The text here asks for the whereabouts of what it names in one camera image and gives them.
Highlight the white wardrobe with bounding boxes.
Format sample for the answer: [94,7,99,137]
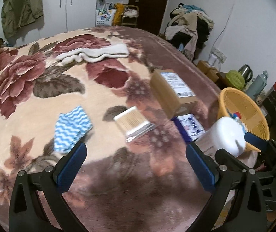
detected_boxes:
[41,0,98,32]

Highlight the yellow bag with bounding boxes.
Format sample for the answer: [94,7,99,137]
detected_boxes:
[113,3,124,26]

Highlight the brown cardboard box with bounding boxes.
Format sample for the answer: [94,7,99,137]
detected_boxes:
[150,69,198,118]

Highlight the white lidded wipes canister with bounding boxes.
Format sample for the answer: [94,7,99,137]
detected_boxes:
[195,117,247,159]

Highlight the yellow plastic basket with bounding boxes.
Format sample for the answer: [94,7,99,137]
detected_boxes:
[217,87,270,151]

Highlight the white power strip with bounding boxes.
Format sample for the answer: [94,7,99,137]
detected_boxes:
[210,47,226,62]

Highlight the small cardboard boxes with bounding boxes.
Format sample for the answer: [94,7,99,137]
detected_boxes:
[197,60,219,83]

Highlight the thin wall cable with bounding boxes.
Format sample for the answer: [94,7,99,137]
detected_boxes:
[212,0,240,51]

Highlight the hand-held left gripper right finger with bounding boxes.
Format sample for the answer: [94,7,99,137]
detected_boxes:
[186,142,267,232]

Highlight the floral fleece blanket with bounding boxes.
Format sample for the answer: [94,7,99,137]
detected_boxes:
[0,25,257,232]

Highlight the blue white striped cloth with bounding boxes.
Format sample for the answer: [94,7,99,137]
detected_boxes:
[53,105,93,153]

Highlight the white printed shopping bag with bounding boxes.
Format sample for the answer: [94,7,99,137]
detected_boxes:
[95,3,116,27]

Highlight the steel electric kettle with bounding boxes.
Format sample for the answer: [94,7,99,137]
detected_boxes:
[238,64,253,83]

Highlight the pile of clothes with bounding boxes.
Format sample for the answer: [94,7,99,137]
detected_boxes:
[165,3,215,61]

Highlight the grey green thermos bottle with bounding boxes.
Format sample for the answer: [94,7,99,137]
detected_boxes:
[245,71,269,101]

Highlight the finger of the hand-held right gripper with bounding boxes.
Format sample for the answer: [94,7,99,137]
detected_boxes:
[245,131,276,168]
[215,148,248,171]

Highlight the dark brown door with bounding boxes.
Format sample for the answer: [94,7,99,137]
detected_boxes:
[128,0,172,35]

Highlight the wooden stool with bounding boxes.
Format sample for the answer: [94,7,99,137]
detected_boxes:
[121,4,139,28]

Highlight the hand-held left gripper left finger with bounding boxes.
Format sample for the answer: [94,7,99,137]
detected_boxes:
[9,141,88,232]

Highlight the clear box of cotton swabs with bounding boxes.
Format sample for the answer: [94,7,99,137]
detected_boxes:
[113,106,155,142]

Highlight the olive green jacket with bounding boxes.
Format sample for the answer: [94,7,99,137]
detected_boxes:
[1,0,44,39]

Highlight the dark blue tissue pack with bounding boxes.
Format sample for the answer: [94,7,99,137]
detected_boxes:
[171,113,206,142]

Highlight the white fluffy towel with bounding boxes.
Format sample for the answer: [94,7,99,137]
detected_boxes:
[56,42,130,66]

